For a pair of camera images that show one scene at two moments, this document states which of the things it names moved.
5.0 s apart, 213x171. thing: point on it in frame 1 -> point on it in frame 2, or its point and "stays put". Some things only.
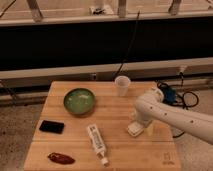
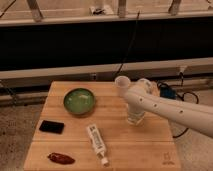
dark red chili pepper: [61, 158] stays put
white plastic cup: [122, 82] stays put
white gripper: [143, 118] -> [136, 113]
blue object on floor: [169, 95] stays put
